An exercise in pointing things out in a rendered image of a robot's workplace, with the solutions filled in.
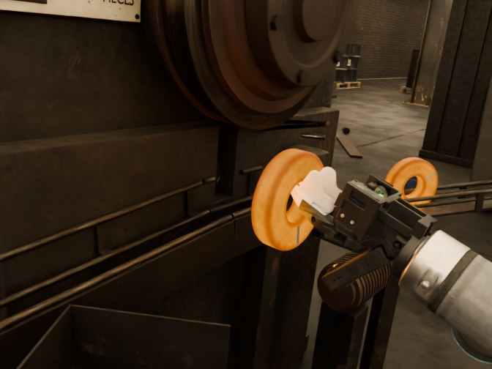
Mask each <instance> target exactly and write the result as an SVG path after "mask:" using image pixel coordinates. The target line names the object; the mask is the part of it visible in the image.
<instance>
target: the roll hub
mask: <svg viewBox="0 0 492 369"><path fill-rule="evenodd" d="M356 3H357V0H246V2H245V14H246V24H247V34H248V38H249V41H250V46H251V48H252V51H253V54H254V56H255V58H256V61H257V62H258V65H259V66H260V68H261V69H262V70H263V71H264V73H265V74H266V75H267V76H268V77H270V78H271V79H272V80H274V81H276V82H278V83H284V84H288V85H293V86H301V87H309V86H314V85H316V84H318V83H320V82H322V81H323V80H324V79H325V78H326V77H327V76H328V75H329V74H330V73H331V72H332V71H333V70H334V68H335V67H336V65H337V64H338V62H334V57H333V56H334V54H335V51H342V52H344V50H345V49H346V46H347V43H348V41H349V37H350V34H351V29H352V26H353V22H354V15H355V9H356ZM274 15H282V16H283V27H282V29H281V30H280V31H279V30H273V29H272V24H271V21H272V19H273V17H274ZM299 70H307V80H306V81H305V83H300V82H298V80H297V74H298V72H299Z"/></svg>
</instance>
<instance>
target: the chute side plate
mask: <svg viewBox="0 0 492 369"><path fill-rule="evenodd" d="M263 244H264V243H262V242H261V241H260V240H259V239H258V237H257V236H256V234H255V232H254V230H253V225H252V219H251V213H250V214H248V215H245V216H242V217H238V218H236V219H234V220H231V221H229V222H227V223H225V224H223V225H221V226H219V227H217V228H214V229H212V230H211V231H208V232H206V233H205V234H202V235H200V236H198V237H196V238H195V239H192V240H190V241H188V242H185V243H184V244H182V245H180V246H178V247H175V248H174V249H172V250H169V251H168V252H166V253H163V254H161V255H159V256H157V257H155V258H153V259H151V260H149V261H147V262H145V263H143V264H141V265H139V266H137V267H135V268H133V269H131V270H128V271H126V272H124V273H122V274H120V275H118V276H116V277H114V278H112V279H110V280H107V281H105V282H104V283H101V284H99V285H98V286H95V287H94V288H91V289H89V290H88V291H85V292H83V293H81V294H79V295H77V296H75V297H73V298H71V299H68V300H67V301H65V302H63V303H61V304H58V305H56V306H54V307H52V308H50V309H48V310H46V311H44V312H42V313H40V314H38V315H36V316H34V317H31V318H29V319H27V320H25V321H23V322H21V323H19V324H17V325H15V326H13V327H11V328H9V329H7V330H5V331H3V332H1V333H0V369H16V368H17V367H18V366H19V364H21V363H22V361H23V360H24V359H25V358H26V356H27V355H28V354H29V352H30V351H31V350H32V349H33V348H34V347H35V346H36V344H37V343H38V342H39V341H40V339H41V338H42V336H43V335H44V334H45V333H46V332H47V331H48V330H49V329H50V327H51V326H52V325H53V323H54V322H55V321H56V320H57V318H58V317H60V315H61V314H62V313H63V312H64V310H65V309H66V308H67V306H68V305H69V304H72V305H83V306H89V307H95V308H105V309H112V310H122V311H128V312H134V313H138V312H140V311H141V310H143V309H145V308H147V307H148V306H150V305H152V304H154V303H155V302H157V301H159V300H161V299H162V298H164V297H166V296H168V295H169V294H171V293H173V292H175V291H176V290H178V289H180V288H181V287H183V286H185V285H187V284H188V283H190V282H192V281H194V280H195V279H197V278H199V277H200V276H202V275H205V274H206V273H207V272H210V271H211V270H213V269H215V268H216V267H218V266H220V265H221V264H224V263H225V262H227V261H229V260H231V259H232V258H234V257H236V256H239V255H241V254H243V253H246V252H247V251H249V250H252V249H254V248H256V247H259V246H261V245H263Z"/></svg>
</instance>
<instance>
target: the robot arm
mask: <svg viewBox="0 0 492 369"><path fill-rule="evenodd" d="M376 181H377V182H379V183H381V184H383V185H384V186H386V187H388V188H389V189H391V190H392V191H391V193H390V194H389V196H387V197H386V198H385V197H384V196H385V194H386V193H384V192H382V191H380V190H377V191H376V192H375V189H376V187H377V184H375V182H376ZM402 194H403V193H402V192H400V191H399V190H396V189H395V188H394V187H392V186H390V185H389V184H387V183H386V182H383V181H382V180H380V179H379V178H377V177H376V176H374V175H373V174H370V176H369V177H368V180H367V181H366V183H365V184H364V183H362V182H358V181H357V180H353V181H350V182H347V183H346V186H345V187H344V189H343V191H342V190H340V189H338V187H337V185H336V172H335V170H334V169H332V168H330V167H325V168H323V169H322V170H321V171H320V172H318V171H311V172H310V173H309V174H308V175H307V177H306V178H305V179H304V181H303V182H300V183H298V184H297V185H296V186H295V187H294V189H293V190H292V191H291V195H292V197H293V199H294V201H295V202H296V204H297V206H298V207H299V210H300V211H301V213H302V214H303V215H304V216H305V217H306V218H307V220H308V221H309V222H310V223H311V224H312V225H313V226H315V227H316V228H317V229H318V230H320V231H322V232H324V233H325V234H327V235H328V236H329V237H330V238H331V239H334V240H335V241H337V242H339V243H341V244H342V245H344V246H346V247H348V248H351V249H355V250H359V252H361V253H362V254H360V255H358V256H356V257H355V258H353V259H351V260H349V261H347V262H345V263H344V261H342V262H340V263H339V264H334V265H333V266H332V268H330V269H328V270H327V273H326V274H325V276H323V277H322V279H323V280H324V282H325V283H326V285H327V287H328V289H329V290H330V292H332V291H334V290H336V289H338V290H341V289H343V288H346V287H349V286H350V285H351V284H352V283H353V282H354V281H355V280H356V279H358V278H360V277H362V276H364V275H366V274H368V273H370V272H372V271H374V270H376V269H378V268H380V267H383V266H385V265H387V264H388V263H389V262H391V261H392V260H394V259H395V262H394V264H393V265H392V268H391V271H390V272H391V273H392V274H393V275H394V276H396V277H398V278H399V279H400V280H399V283H398V285H399V288H400V289H402V290H403V291H405V292H406V293H407V294H408V295H410V296H411V297H413V298H414V299H416V300H417V301H418V302H419V303H421V304H422V305H424V306H425V307H426V308H427V309H429V310H430V311H431V312H433V313H435V314H436V315H437V316H438V317H439V318H441V319H442V320H444V321H446V322H447V323H448V324H449V325H450V326H451V331H452V336H453V337H454V339H455V342H456V343H457V344H458V346H459V347H460V348H461V350H462V351H464V352H465V353H466V354H467V355H469V356H470V357H471V358H473V359H475V360H477V361H479V362H484V363H488V364H492V263H491V262H490V261H488V260H487V259H485V258H483V257H482V256H480V255H478V254H477V253H475V252H474V251H472V250H470V248H469V247H467V246H465V245H464V244H462V243H460V242H459V241H458V240H456V239H454V238H452V237H451V236H450V235H448V234H446V233H444V232H443V231H436V232H434V233H433V234H432V233H431V231H432V229H433V227H434V226H435V224H436V222H437V220H436V219H435V218H433V217H431V216H430V215H428V214H426V213H425V212H423V211H422V210H420V209H418V208H417V207H415V206H414V205H412V204H410V203H409V202H408V201H405V200H404V199H402V198H401V196H402ZM365 251H366V252H365ZM363 252H364V253H363Z"/></svg>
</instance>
